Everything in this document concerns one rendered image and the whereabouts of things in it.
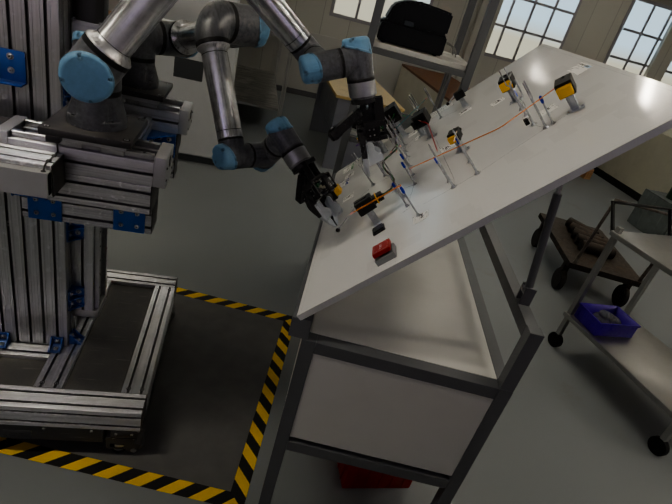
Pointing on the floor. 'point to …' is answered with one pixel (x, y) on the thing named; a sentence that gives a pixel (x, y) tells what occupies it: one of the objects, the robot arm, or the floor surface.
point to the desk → (331, 95)
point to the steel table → (261, 85)
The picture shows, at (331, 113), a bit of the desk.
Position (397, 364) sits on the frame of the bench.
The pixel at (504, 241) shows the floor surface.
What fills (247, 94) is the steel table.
